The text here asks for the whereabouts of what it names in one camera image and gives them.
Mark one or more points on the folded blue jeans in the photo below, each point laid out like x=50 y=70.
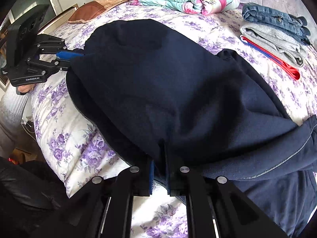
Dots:
x=296 y=27

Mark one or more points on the folded red blue garment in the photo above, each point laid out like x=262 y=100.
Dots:
x=291 y=71

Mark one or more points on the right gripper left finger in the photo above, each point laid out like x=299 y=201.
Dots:
x=151 y=176

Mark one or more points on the brown orange pillow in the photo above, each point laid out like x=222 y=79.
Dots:
x=92 y=10

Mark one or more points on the wooden bed frame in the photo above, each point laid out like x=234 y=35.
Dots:
x=59 y=20

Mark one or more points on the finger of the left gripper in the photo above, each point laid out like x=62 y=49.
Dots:
x=68 y=55

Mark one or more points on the navy blue pants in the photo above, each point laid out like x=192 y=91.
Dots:
x=140 y=81

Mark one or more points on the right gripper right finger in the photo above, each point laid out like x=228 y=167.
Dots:
x=163 y=159

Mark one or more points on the person's left hand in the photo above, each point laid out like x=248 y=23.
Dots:
x=25 y=88

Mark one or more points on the folded grey garment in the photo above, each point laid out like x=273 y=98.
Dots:
x=276 y=42

